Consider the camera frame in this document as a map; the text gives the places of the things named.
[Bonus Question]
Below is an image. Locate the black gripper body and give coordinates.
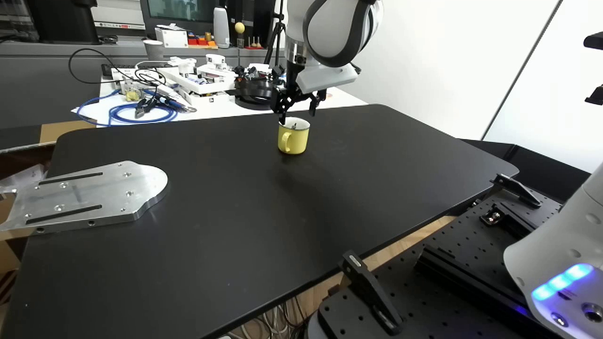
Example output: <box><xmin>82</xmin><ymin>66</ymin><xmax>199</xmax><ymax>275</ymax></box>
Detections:
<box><xmin>270</xmin><ymin>66</ymin><xmax>327</xmax><ymax>108</ymax></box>

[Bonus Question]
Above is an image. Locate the yellow enamel mug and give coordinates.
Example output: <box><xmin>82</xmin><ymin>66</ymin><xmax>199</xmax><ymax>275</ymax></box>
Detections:
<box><xmin>274</xmin><ymin>115</ymin><xmax>312</xmax><ymax>158</ymax></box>

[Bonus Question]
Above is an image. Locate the white cylinder bottle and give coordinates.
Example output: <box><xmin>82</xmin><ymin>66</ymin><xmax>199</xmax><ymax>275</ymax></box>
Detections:
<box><xmin>210</xmin><ymin>6</ymin><xmax>231</xmax><ymax>51</ymax></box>

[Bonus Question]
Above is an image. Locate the black Dell monitor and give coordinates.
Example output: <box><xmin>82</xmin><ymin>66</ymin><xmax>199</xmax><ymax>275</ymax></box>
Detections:
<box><xmin>137</xmin><ymin>0</ymin><xmax>278</xmax><ymax>51</ymax></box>

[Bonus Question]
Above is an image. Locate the black table clamp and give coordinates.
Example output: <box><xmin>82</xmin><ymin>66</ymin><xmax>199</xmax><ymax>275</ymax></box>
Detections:
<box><xmin>489</xmin><ymin>172</ymin><xmax>542</xmax><ymax>211</ymax></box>
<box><xmin>338</xmin><ymin>251</ymin><xmax>404</xmax><ymax>335</ymax></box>

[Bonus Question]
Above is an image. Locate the silver metal mounting plate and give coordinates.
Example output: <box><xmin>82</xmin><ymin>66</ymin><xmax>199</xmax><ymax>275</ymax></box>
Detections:
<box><xmin>0</xmin><ymin>158</ymin><xmax>171</xmax><ymax>237</ymax></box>

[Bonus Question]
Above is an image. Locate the black perforated breadboard base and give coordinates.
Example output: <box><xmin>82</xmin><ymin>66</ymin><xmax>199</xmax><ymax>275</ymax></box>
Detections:
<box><xmin>302</xmin><ymin>138</ymin><xmax>603</xmax><ymax>339</ymax></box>

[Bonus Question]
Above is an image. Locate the blue cable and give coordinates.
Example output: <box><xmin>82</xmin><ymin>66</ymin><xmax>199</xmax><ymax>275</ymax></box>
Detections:
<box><xmin>103</xmin><ymin>92</ymin><xmax>182</xmax><ymax>128</ymax></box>

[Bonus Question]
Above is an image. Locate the black thin cable loop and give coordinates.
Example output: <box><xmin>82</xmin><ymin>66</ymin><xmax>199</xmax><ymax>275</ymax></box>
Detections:
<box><xmin>65</xmin><ymin>45</ymin><xmax>118</xmax><ymax>89</ymax></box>

